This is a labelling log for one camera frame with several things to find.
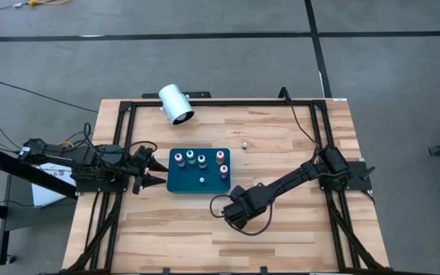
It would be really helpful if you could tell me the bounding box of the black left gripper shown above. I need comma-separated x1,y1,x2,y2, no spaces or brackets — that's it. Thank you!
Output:
130,144,170,195

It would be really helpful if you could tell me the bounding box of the blue plastic tray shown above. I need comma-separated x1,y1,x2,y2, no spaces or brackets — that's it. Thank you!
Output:
166,147,231,195

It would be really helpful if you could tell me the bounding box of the white cylinder lamp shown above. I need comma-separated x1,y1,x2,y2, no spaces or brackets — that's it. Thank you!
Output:
157,83,196,126

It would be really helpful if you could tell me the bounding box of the black plate behind lamp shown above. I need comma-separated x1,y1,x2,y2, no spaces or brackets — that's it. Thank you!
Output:
141,91,212,99

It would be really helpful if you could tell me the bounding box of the white box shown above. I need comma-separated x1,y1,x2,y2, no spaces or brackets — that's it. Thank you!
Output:
31,167,78,208

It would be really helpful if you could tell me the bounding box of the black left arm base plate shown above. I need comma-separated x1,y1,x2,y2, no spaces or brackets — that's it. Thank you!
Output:
75,177,129,194

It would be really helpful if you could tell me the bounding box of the black aluminium table frame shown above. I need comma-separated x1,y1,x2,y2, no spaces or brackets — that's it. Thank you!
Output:
62,98,391,275

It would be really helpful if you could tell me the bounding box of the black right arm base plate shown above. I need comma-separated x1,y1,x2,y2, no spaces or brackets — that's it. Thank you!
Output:
316,159,377,193

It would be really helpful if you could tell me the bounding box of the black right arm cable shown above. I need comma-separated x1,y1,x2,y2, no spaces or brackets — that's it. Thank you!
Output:
279,86,322,154

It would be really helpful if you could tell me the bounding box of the black floor cable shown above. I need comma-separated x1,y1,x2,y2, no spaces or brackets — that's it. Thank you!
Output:
0,81,99,115

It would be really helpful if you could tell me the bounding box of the yellow floor cable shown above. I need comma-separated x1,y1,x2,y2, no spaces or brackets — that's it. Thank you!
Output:
13,0,72,8

